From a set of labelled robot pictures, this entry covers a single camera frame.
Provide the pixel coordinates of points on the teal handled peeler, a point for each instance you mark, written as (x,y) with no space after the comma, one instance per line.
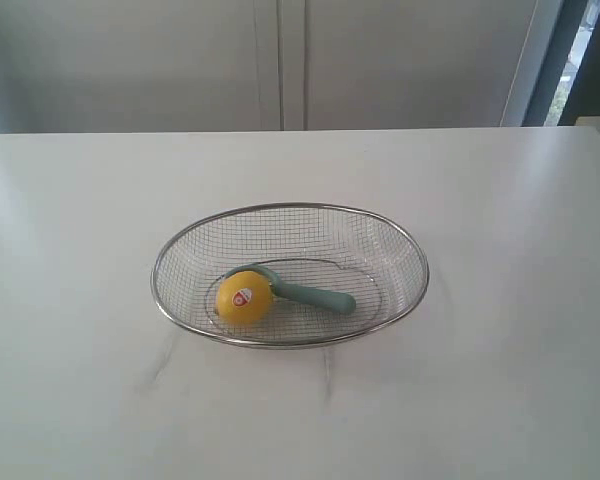
(341,303)

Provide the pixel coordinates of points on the oval steel mesh basket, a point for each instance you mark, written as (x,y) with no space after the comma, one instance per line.
(329,247)

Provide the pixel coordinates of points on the yellow lemon with sticker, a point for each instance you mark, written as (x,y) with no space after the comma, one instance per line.
(243,298)

